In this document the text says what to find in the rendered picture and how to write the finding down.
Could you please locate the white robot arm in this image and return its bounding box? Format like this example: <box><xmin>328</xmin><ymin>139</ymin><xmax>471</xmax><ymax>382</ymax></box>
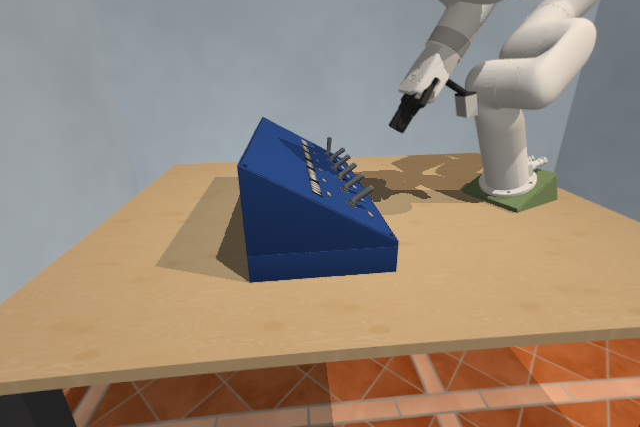
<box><xmin>428</xmin><ymin>0</ymin><xmax>598</xmax><ymax>197</ymax></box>

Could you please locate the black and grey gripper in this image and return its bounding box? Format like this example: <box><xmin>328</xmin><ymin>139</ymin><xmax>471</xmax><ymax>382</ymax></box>
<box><xmin>389</xmin><ymin>40</ymin><xmax>461</xmax><ymax>133</ymax></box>

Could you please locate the blue switch panel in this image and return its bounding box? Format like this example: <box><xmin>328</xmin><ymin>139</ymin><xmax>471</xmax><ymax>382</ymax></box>
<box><xmin>237</xmin><ymin>117</ymin><xmax>399</xmax><ymax>283</ymax></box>

